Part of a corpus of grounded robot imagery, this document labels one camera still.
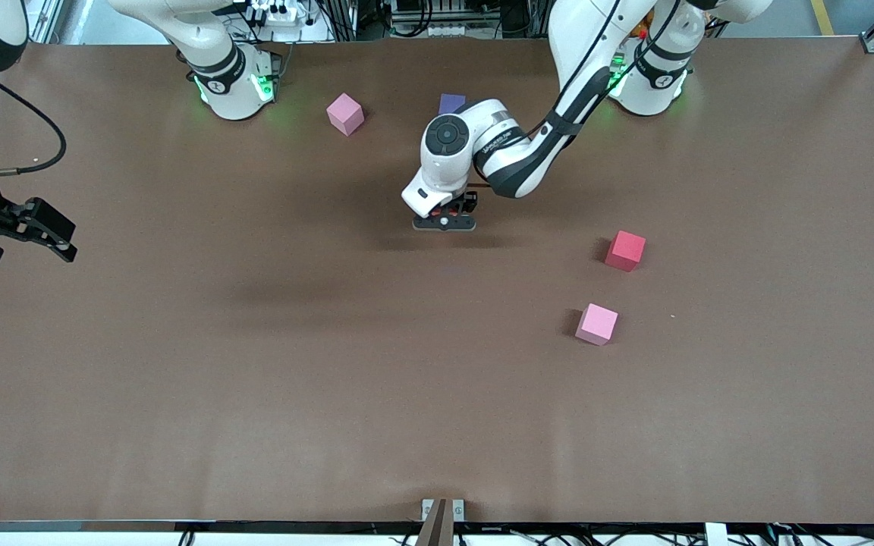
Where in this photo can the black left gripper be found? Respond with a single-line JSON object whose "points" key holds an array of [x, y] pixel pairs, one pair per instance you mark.
{"points": [[468, 203]]}

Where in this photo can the orange foam cube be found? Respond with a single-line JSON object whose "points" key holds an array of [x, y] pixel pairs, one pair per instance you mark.
{"points": [[461, 209]]}

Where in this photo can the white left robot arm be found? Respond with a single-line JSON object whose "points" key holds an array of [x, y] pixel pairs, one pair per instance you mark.
{"points": [[437, 174]]}

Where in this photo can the purple foam cube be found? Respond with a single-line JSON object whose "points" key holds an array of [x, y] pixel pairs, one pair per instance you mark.
{"points": [[452, 102]]}

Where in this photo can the pink foam cube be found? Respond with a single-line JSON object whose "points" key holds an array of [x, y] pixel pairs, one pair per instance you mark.
{"points": [[345, 114], [596, 324]]}

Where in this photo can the red foam cube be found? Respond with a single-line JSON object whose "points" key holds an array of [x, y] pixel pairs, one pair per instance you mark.
{"points": [[626, 250]]}

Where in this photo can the dark equipment rack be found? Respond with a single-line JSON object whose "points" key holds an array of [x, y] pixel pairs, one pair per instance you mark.
{"points": [[407, 19]]}

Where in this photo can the white power strip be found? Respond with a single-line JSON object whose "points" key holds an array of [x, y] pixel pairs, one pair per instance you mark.
{"points": [[278, 14]]}

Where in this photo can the brown support beam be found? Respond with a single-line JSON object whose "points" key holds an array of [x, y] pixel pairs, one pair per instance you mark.
{"points": [[437, 531]]}

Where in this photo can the grey metal bracket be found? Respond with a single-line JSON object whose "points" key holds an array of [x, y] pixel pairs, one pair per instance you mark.
{"points": [[427, 509]]}

